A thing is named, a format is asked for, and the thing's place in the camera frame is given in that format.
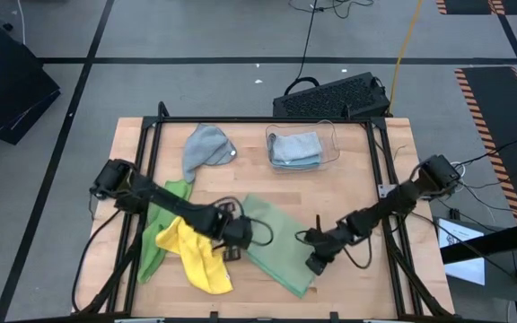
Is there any black perforated computer case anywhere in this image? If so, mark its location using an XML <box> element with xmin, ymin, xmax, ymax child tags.
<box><xmin>272</xmin><ymin>71</ymin><xmax>392</xmax><ymax>121</ymax></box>

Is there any clear plastic bin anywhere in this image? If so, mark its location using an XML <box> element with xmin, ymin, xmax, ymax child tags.
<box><xmin>265</xmin><ymin>119</ymin><xmax>341</xmax><ymax>174</ymax></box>

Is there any bright green towel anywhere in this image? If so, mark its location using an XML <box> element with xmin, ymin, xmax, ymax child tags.
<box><xmin>136</xmin><ymin>179</ymin><xmax>195</xmax><ymax>284</ymax></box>

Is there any white printed sheet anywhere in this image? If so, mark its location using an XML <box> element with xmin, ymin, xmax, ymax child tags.
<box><xmin>437</xmin><ymin>217</ymin><xmax>486</xmax><ymax>287</ymax></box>

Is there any light grey waffle towel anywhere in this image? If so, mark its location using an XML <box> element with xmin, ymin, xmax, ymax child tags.
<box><xmin>267</xmin><ymin>131</ymin><xmax>325</xmax><ymax>165</ymax></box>

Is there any light blue towel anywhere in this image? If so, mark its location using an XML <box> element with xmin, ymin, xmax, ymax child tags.
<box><xmin>270</xmin><ymin>154</ymin><xmax>325</xmax><ymax>170</ymax></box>

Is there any silver metal bracket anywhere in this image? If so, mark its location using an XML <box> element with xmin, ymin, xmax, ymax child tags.
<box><xmin>377</xmin><ymin>183</ymin><xmax>399</xmax><ymax>199</ymax></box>

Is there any black cart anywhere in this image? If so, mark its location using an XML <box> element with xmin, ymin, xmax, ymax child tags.
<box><xmin>0</xmin><ymin>24</ymin><xmax>62</xmax><ymax>146</ymax></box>

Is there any blue-grey towel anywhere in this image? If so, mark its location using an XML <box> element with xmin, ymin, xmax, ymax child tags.
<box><xmin>181</xmin><ymin>124</ymin><xmax>238</xmax><ymax>184</ymax></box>

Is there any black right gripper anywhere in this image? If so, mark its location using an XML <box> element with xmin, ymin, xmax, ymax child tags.
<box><xmin>302</xmin><ymin>214</ymin><xmax>354</xmax><ymax>275</ymax></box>

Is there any yellow towel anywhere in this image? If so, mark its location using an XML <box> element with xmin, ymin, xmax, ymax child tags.
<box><xmin>154</xmin><ymin>216</ymin><xmax>234</xmax><ymax>295</ymax></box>

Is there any black hazard-striped floor mat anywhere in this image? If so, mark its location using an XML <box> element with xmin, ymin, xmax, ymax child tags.
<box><xmin>453</xmin><ymin>65</ymin><xmax>517</xmax><ymax>225</ymax></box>
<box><xmin>435</xmin><ymin>0</ymin><xmax>517</xmax><ymax>16</ymax></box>

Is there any yellow cable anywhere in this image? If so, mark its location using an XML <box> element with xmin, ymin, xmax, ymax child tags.
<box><xmin>388</xmin><ymin>0</ymin><xmax>424</xmax><ymax>113</ymax></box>

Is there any pale green towel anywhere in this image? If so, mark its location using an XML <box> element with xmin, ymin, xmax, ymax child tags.
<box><xmin>240</xmin><ymin>193</ymin><xmax>319</xmax><ymax>300</ymax></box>

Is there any black metal table frame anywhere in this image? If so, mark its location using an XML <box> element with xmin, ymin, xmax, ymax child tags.
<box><xmin>72</xmin><ymin>100</ymin><xmax>456</xmax><ymax>323</ymax></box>

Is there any black floor cable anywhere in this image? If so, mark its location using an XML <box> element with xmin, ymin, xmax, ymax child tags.
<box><xmin>284</xmin><ymin>0</ymin><xmax>374</xmax><ymax>96</ymax></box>

